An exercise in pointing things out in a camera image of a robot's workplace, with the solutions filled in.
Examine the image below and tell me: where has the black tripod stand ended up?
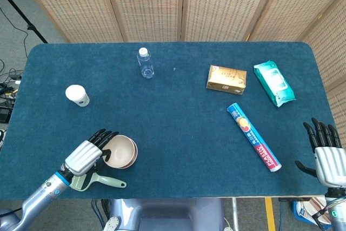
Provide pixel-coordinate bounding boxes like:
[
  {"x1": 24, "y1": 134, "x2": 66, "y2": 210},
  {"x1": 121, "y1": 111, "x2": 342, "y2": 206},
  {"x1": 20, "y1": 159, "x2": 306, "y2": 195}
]
[{"x1": 0, "y1": 0, "x2": 49, "y2": 44}]

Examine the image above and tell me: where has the woven rattan folding screen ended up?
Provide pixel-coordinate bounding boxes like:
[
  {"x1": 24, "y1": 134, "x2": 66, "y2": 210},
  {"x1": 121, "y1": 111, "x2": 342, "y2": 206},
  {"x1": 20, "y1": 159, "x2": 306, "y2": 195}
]
[{"x1": 13, "y1": 0, "x2": 346, "y2": 145}]

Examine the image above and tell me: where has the blue plastic wrap roll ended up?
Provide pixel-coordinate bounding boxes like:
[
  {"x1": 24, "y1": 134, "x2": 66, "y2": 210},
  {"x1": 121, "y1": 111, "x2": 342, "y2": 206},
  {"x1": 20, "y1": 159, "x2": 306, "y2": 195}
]
[{"x1": 227, "y1": 102, "x2": 282, "y2": 173}]

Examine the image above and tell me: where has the gold tissue pack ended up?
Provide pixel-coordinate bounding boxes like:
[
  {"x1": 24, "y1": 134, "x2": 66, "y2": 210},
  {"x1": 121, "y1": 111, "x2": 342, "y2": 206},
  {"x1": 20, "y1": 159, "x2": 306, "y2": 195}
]
[{"x1": 205, "y1": 64, "x2": 248, "y2": 96}]

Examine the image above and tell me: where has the green wet wipes pack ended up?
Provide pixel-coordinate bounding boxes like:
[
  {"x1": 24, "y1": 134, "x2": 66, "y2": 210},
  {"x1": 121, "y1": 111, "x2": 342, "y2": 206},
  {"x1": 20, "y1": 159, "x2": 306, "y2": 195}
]
[{"x1": 253, "y1": 60, "x2": 296, "y2": 108}]

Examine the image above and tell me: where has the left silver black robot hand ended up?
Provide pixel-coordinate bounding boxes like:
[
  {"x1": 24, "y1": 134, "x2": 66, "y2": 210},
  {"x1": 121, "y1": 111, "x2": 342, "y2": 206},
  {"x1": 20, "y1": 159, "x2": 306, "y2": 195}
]
[{"x1": 64, "y1": 129, "x2": 120, "y2": 177}]

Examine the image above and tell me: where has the black power adapter box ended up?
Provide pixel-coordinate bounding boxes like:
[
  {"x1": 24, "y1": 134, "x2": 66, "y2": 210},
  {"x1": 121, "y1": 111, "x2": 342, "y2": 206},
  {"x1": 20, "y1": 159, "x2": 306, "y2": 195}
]
[{"x1": 0, "y1": 105, "x2": 13, "y2": 123}]

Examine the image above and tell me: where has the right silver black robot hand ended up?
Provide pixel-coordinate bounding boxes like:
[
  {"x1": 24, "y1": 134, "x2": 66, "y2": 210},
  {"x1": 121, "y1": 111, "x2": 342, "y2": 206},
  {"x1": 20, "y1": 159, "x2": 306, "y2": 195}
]
[{"x1": 294, "y1": 117, "x2": 346, "y2": 188}]

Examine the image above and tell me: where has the dark blue table cloth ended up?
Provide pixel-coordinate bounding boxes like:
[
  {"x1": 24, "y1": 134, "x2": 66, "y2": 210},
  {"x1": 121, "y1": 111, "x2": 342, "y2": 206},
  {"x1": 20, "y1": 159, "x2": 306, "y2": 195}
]
[{"x1": 0, "y1": 42, "x2": 336, "y2": 201}]

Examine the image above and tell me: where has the off-white bowl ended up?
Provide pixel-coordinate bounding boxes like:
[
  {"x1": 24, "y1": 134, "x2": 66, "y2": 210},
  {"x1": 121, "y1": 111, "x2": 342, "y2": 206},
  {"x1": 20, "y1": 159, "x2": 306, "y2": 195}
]
[
  {"x1": 103, "y1": 134, "x2": 135, "y2": 169},
  {"x1": 118, "y1": 138, "x2": 138, "y2": 170}
]

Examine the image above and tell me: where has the blue white bag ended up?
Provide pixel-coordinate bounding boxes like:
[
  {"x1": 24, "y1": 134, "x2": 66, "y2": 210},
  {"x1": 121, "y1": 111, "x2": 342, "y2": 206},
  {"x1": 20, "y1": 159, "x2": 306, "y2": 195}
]
[{"x1": 291, "y1": 200, "x2": 328, "y2": 227}]

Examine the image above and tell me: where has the blue-grey robot torso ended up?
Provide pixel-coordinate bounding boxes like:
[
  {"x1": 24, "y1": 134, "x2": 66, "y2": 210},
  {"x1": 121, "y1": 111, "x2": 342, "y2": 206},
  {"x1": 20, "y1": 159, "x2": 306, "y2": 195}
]
[{"x1": 104, "y1": 198, "x2": 225, "y2": 231}]

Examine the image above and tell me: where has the clear plastic bottle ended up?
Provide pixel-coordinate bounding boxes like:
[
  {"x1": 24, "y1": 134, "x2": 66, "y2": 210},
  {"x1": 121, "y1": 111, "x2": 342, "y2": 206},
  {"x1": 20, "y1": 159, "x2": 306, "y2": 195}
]
[{"x1": 136, "y1": 47, "x2": 155, "y2": 80}]

